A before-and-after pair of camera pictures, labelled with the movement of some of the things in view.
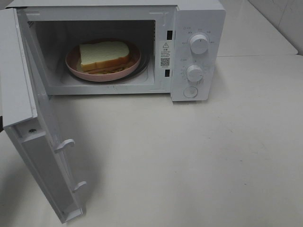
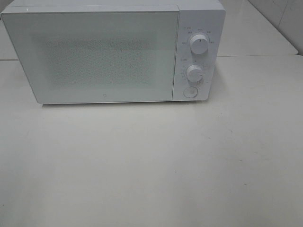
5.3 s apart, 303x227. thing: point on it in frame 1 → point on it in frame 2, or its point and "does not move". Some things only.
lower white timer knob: (194, 73) does not move
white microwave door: (27, 110) → (97, 56)
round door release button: (190, 91) does not move
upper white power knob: (199, 44) does not move
